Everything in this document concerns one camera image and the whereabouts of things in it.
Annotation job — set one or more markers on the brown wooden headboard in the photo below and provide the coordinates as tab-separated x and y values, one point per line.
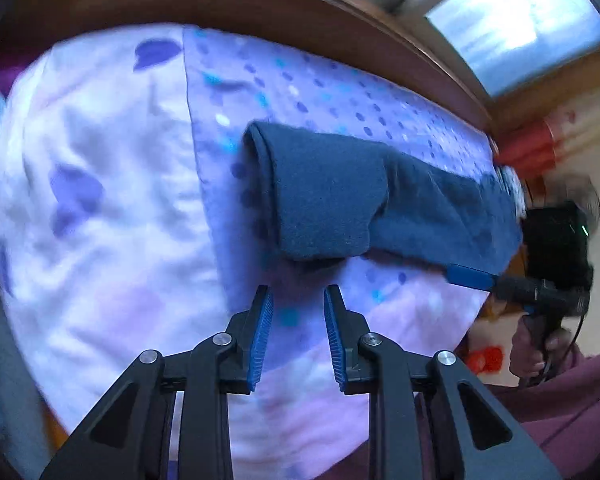
353	32

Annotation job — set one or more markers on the person right hand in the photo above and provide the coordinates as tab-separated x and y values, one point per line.
527	361

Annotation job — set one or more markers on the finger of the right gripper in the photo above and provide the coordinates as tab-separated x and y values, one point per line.
470	278

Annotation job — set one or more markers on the magenta purple garment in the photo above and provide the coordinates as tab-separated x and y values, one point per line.
8	75

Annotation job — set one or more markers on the lilac patterned bed sheet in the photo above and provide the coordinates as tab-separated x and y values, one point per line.
129	220

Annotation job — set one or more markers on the maroon sleeve forearm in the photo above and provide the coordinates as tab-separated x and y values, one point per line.
563	416

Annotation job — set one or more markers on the window with metal frame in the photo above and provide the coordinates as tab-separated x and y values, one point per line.
505	43

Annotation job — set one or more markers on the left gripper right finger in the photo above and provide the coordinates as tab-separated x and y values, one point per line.
429	415

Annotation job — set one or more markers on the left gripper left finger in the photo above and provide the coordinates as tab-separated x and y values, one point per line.
127	433

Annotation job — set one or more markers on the navy blue fleece garment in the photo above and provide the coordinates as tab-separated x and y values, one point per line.
326	197

